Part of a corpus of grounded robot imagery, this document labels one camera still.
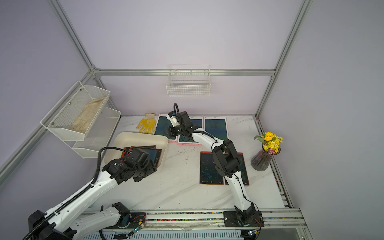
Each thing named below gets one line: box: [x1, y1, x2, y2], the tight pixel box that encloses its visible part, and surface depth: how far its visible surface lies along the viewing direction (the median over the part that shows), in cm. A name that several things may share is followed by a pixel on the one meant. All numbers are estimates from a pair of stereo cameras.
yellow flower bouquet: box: [253, 131, 284, 155], surface depth 76 cm
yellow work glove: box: [136, 113, 156, 135], surface depth 117 cm
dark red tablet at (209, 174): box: [199, 151, 224, 185], surface depth 91 cm
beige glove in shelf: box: [70, 96, 107, 134], surface depth 80 cm
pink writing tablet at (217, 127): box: [203, 116, 229, 141], surface depth 118 cm
